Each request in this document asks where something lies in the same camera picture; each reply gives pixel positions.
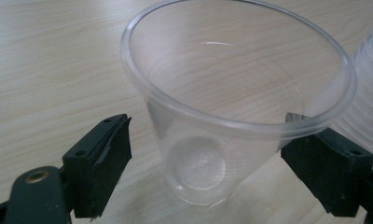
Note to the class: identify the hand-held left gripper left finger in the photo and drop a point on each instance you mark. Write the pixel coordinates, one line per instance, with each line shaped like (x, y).
(97, 161)

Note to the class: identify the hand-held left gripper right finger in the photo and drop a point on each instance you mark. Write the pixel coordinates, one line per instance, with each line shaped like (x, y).
(330, 161)

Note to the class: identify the single clear plastic cup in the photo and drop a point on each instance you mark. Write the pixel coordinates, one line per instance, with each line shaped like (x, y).
(206, 155)

